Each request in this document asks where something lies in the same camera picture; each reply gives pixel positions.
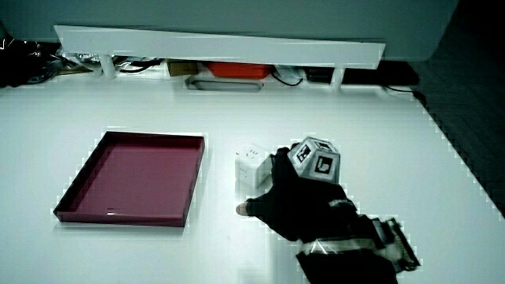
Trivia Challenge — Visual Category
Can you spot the person's right hand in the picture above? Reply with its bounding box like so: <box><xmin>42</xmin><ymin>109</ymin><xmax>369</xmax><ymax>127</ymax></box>
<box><xmin>235</xmin><ymin>136</ymin><xmax>421</xmax><ymax>274</ymax></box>

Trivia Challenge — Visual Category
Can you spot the white cube socket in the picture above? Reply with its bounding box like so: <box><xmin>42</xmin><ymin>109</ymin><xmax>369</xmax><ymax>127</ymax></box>
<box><xmin>234</xmin><ymin>143</ymin><xmax>274</xmax><ymax>189</ymax></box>

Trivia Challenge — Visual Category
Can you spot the orange box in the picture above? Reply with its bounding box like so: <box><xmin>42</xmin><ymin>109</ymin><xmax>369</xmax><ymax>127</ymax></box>
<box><xmin>205</xmin><ymin>61</ymin><xmax>273</xmax><ymax>80</ymax></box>

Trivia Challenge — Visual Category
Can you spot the maroon square tray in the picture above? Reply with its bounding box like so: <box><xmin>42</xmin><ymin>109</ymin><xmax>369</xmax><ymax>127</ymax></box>
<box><xmin>53</xmin><ymin>131</ymin><xmax>206</xmax><ymax>228</ymax></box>

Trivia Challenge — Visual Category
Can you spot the white desk shelf riser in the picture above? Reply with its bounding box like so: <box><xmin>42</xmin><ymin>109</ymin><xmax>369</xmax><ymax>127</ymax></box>
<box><xmin>54</xmin><ymin>24</ymin><xmax>387</xmax><ymax>90</ymax></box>

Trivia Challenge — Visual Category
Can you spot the brown cardboard box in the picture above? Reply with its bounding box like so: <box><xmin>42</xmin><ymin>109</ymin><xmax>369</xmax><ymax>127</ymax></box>
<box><xmin>166</xmin><ymin>59</ymin><xmax>200</xmax><ymax>77</ymax></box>

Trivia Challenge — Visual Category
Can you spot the black plastic bag heap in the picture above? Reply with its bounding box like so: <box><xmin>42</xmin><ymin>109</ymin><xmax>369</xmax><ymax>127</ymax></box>
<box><xmin>0</xmin><ymin>23</ymin><xmax>64</xmax><ymax>88</ymax></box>

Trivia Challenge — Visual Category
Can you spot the black cable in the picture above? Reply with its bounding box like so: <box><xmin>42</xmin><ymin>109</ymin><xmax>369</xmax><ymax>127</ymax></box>
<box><xmin>270</xmin><ymin>70</ymin><xmax>305</xmax><ymax>88</ymax></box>
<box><xmin>117</xmin><ymin>58</ymin><xmax>163</xmax><ymax>74</ymax></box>
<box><xmin>383</xmin><ymin>84</ymin><xmax>428</xmax><ymax>107</ymax></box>

